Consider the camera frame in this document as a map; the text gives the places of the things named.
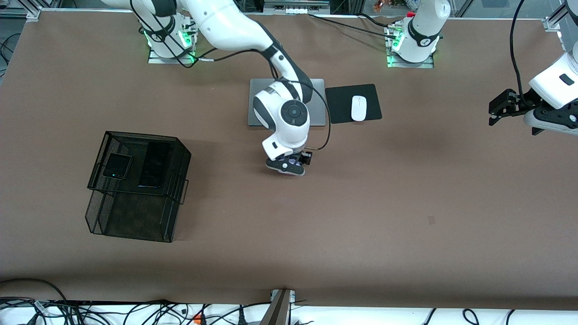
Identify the long black smartphone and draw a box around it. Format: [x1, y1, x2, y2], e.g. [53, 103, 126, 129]
[137, 142, 172, 189]

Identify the small black flip phone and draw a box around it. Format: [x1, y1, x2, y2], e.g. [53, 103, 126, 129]
[102, 153, 133, 181]

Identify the black mouse pad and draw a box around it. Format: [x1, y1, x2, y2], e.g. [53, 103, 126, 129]
[325, 84, 383, 124]

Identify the white computer mouse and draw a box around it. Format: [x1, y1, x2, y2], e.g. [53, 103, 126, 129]
[351, 95, 367, 122]

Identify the silver closed laptop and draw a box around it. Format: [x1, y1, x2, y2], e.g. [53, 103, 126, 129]
[247, 79, 326, 127]

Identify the grey metal connector panel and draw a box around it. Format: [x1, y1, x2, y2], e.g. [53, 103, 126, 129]
[263, 0, 331, 15]

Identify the black mesh two-tier tray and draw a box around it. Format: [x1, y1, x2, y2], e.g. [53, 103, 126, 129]
[85, 131, 192, 243]

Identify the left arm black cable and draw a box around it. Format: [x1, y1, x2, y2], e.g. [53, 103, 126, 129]
[510, 0, 528, 107]

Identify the aluminium frame profile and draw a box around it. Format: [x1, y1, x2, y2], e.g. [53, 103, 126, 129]
[0, 0, 42, 22]
[543, 0, 567, 32]

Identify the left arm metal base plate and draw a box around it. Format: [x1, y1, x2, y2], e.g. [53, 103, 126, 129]
[387, 25, 435, 69]

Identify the long black table cable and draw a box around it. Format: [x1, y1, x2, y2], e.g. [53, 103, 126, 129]
[308, 14, 399, 40]

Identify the short black table cable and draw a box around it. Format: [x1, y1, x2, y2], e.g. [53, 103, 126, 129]
[358, 13, 391, 28]

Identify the grey metal camera mount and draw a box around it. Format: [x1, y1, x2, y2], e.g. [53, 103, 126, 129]
[260, 289, 296, 325]

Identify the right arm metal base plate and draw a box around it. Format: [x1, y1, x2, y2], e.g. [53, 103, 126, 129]
[148, 23, 196, 65]

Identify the grey arched floor cable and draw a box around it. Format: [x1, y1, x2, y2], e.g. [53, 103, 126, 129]
[0, 278, 68, 303]

